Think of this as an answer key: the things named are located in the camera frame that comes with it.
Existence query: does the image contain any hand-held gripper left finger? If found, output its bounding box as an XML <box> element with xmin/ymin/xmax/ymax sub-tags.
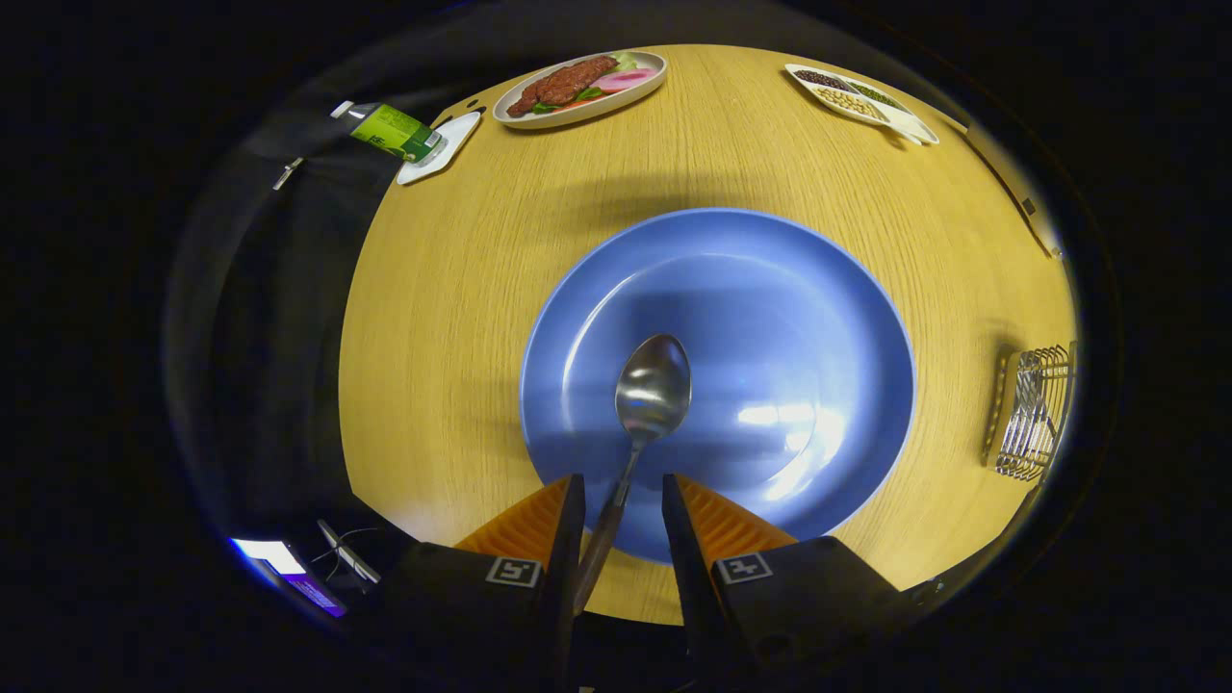
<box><xmin>380</xmin><ymin>472</ymin><xmax>588</xmax><ymax>690</ymax></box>

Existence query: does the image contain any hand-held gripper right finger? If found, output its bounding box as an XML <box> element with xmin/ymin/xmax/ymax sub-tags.
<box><xmin>660</xmin><ymin>472</ymin><xmax>911</xmax><ymax>680</ymax></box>

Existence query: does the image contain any steel spoon with brown handle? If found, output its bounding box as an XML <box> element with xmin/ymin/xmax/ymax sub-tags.
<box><xmin>573</xmin><ymin>333</ymin><xmax>693</xmax><ymax>617</ymax></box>

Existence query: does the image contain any white flat device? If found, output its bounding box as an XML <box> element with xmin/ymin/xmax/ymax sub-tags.
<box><xmin>318</xmin><ymin>520</ymin><xmax>381</xmax><ymax>583</ymax></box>

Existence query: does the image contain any blue round plate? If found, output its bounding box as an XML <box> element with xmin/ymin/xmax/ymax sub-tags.
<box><xmin>520</xmin><ymin>207</ymin><xmax>916</xmax><ymax>564</ymax></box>

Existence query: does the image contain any lit screen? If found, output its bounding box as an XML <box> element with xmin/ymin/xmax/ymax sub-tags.
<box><xmin>231</xmin><ymin>539</ymin><xmax>347</xmax><ymax>617</ymax></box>

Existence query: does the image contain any white square coaster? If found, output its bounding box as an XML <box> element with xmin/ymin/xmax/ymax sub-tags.
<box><xmin>397</xmin><ymin>111</ymin><xmax>482</xmax><ymax>186</ymax></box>

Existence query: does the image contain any green label plastic bottle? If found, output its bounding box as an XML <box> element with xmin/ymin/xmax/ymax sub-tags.
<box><xmin>330</xmin><ymin>100</ymin><xmax>448</xmax><ymax>165</ymax></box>

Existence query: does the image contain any plate of meat and vegetables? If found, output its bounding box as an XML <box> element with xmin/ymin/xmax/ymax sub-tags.
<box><xmin>492</xmin><ymin>51</ymin><xmax>668</xmax><ymax>130</ymax></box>

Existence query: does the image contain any white toaster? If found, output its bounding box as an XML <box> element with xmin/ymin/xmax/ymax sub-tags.
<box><xmin>962</xmin><ymin>120</ymin><xmax>1065</xmax><ymax>261</ymax></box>

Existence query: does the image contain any white divided dish with beans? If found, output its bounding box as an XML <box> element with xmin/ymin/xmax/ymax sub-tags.
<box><xmin>784</xmin><ymin>64</ymin><xmax>940</xmax><ymax>147</ymax></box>

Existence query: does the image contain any metal wire cutlery basket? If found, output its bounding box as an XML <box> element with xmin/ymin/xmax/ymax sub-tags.
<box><xmin>982</xmin><ymin>344</ymin><xmax>1079</xmax><ymax>482</ymax></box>

